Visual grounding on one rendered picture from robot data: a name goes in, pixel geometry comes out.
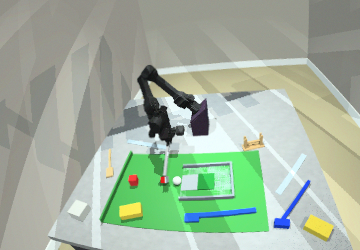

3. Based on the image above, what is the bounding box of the green flat mat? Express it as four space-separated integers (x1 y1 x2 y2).
100 150 269 233

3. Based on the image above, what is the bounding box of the white cube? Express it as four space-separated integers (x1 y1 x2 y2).
67 200 91 221

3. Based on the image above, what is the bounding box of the white golf ball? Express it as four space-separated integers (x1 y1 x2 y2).
172 176 182 185

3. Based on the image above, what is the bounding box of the yellow rectangular block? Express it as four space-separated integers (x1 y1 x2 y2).
303 215 333 241
119 202 143 220

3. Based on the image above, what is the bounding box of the small red cube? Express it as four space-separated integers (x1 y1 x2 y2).
128 174 139 186

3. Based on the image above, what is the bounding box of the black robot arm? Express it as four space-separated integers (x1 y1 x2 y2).
137 65 202 142

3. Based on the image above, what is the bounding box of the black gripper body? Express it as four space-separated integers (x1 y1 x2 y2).
148 120 185 138

